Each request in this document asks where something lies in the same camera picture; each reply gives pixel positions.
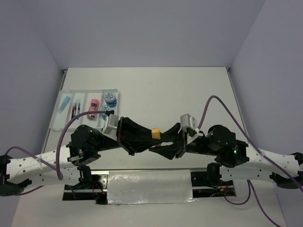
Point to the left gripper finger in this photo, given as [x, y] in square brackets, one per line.
[134, 131]
[138, 146]

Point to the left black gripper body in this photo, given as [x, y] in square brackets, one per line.
[126, 143]

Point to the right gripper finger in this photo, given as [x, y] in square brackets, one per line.
[167, 151]
[170, 135]

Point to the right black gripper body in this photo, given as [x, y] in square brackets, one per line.
[183, 136]

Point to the blue paint jar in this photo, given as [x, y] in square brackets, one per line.
[110, 99]
[106, 110]

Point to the pink capped pencil tube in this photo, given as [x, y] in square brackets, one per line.
[93, 107]

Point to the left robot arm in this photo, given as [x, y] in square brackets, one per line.
[68, 164]

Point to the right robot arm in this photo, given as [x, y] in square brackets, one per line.
[233, 159]

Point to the silver foil panel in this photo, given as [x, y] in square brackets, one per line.
[149, 187]

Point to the white divided plastic tray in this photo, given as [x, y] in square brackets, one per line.
[59, 120]

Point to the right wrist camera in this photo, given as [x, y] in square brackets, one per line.
[189, 125]

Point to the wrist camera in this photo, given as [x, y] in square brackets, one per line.
[110, 127]
[189, 125]

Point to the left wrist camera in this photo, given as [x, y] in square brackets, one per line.
[110, 127]

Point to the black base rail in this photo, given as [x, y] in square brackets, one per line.
[96, 191]

